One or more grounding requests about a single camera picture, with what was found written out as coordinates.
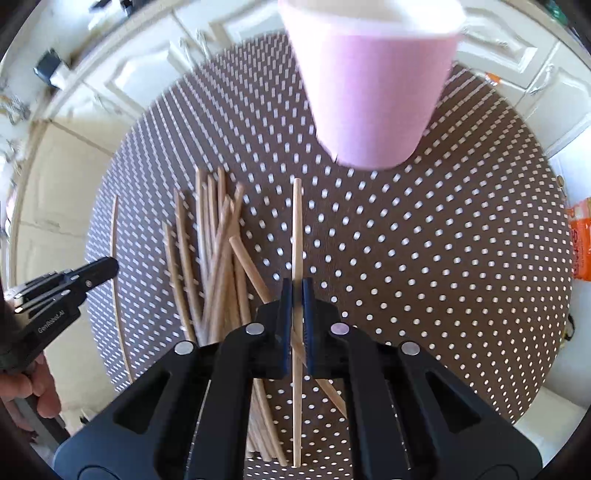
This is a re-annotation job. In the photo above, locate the pink cup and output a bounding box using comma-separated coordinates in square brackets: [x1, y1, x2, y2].
[277, 1, 466, 170]

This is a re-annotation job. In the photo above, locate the left hand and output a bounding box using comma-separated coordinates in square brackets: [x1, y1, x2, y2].
[0, 354, 62, 432]

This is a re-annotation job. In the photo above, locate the wooden chopstick pile centre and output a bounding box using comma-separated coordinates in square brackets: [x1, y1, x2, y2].
[204, 183, 243, 344]

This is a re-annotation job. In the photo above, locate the diagonal wooden chopstick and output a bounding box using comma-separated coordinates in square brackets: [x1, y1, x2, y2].
[229, 235, 348, 418]

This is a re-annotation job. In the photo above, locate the wooden chopstick left curved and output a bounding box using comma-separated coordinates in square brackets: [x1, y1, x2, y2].
[162, 221, 197, 343]

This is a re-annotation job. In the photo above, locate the lone chopstick at table edge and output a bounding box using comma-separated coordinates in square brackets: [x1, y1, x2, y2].
[110, 195, 134, 384]

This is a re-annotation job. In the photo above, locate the brown polka dot tablecloth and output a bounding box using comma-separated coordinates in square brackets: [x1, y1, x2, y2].
[84, 31, 575, 480]

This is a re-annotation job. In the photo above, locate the orange snack package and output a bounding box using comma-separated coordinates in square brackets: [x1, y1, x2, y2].
[567, 197, 591, 282]

